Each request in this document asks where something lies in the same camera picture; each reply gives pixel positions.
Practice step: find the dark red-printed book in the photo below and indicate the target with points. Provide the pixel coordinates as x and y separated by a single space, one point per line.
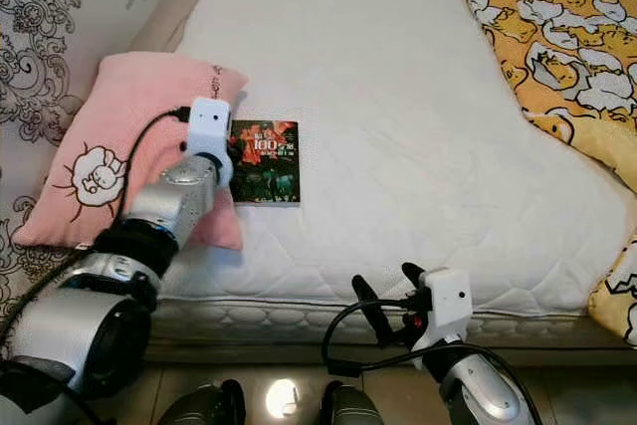
267 166

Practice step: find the pink cartoon pillow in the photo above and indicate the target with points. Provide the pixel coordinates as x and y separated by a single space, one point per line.
139 106

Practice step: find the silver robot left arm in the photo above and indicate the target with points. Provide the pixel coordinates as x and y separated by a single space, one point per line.
60 330

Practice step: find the grey robot right leg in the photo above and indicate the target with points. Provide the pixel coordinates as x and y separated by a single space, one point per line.
348 410

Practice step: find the white quilted mattress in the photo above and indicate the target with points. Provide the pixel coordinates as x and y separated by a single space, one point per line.
388 126

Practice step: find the yellow cartoon duck blanket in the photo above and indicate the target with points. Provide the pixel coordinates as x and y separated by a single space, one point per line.
557 37

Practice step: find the white printed headboard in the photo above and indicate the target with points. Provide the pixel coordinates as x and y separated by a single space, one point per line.
50 37

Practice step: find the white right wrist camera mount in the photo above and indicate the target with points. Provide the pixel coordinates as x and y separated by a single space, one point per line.
448 304

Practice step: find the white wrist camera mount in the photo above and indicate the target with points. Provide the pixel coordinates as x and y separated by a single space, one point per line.
209 136
448 304

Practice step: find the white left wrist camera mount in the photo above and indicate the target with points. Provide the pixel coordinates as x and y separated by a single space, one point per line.
209 136

